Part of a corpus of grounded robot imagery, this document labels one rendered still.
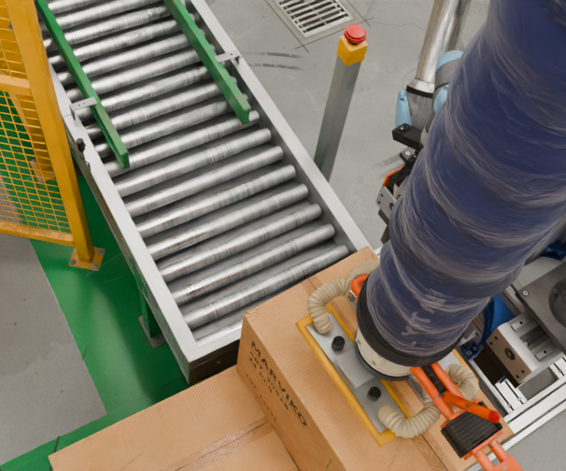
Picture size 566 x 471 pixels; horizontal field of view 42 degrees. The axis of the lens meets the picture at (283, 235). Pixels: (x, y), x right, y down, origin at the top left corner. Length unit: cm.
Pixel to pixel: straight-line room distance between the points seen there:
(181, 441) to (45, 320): 98
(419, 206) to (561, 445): 202
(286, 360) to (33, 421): 124
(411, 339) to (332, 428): 44
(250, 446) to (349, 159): 160
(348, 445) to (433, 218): 81
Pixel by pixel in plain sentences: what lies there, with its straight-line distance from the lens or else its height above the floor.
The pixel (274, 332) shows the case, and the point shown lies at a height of 94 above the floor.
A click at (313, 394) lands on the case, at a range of 182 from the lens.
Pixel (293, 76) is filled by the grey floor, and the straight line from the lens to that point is 363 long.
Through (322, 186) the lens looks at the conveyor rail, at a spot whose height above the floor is 59.
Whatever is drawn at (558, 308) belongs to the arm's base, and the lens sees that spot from 196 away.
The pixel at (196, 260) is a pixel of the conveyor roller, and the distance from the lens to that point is 240.
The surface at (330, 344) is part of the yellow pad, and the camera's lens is 173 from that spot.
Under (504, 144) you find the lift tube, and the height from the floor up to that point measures 197.
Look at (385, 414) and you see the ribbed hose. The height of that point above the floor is 111.
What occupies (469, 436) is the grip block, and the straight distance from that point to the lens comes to 160.
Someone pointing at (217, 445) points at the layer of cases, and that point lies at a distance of 218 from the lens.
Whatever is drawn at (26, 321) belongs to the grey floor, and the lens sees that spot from 297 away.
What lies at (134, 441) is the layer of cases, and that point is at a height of 54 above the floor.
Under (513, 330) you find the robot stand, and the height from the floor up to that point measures 99.
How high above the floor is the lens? 266
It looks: 59 degrees down
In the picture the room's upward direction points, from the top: 11 degrees clockwise
